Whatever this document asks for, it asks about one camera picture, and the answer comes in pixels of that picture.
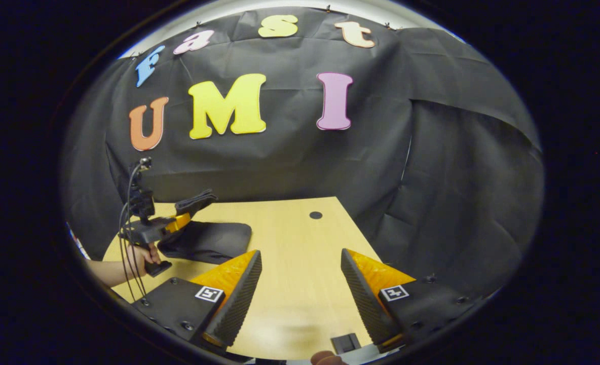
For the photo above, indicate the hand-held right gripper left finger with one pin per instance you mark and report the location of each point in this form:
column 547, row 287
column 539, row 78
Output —
column 239, row 299

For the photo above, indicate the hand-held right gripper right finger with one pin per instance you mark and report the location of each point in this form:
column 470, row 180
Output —
column 363, row 304

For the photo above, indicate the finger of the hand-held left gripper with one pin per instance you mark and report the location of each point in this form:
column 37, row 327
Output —
column 179, row 222

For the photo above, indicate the black jeans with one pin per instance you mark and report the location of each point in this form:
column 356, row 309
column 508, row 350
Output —
column 214, row 241

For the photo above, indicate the small black box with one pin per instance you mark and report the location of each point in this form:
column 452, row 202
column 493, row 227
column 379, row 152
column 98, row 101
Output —
column 345, row 343

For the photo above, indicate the black backdrop cloth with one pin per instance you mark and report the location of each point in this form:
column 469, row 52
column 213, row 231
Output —
column 290, row 162

